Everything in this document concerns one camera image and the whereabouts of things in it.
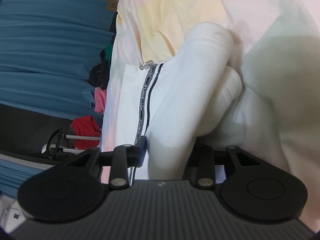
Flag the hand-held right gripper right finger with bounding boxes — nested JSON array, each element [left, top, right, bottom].
[[186, 144, 263, 190]]

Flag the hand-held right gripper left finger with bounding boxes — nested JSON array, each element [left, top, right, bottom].
[[65, 136, 148, 190]]

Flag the white pants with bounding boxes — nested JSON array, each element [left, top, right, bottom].
[[122, 22, 292, 180]]

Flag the red cloth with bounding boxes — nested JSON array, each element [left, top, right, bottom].
[[71, 115, 102, 150]]

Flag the garment steamer stand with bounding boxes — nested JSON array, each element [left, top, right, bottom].
[[41, 128, 102, 161]]

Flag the black cloth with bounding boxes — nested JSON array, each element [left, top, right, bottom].
[[88, 48, 112, 90]]

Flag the green cloth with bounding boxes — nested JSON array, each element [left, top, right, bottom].
[[104, 43, 115, 64]]

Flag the dark window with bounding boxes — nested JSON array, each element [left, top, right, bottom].
[[0, 102, 103, 166]]

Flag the blue curtain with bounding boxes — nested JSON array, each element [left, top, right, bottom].
[[0, 154, 54, 198], [0, 0, 130, 118]]

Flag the pastel tie-dye bed sheet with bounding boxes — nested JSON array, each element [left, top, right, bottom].
[[100, 0, 320, 228]]

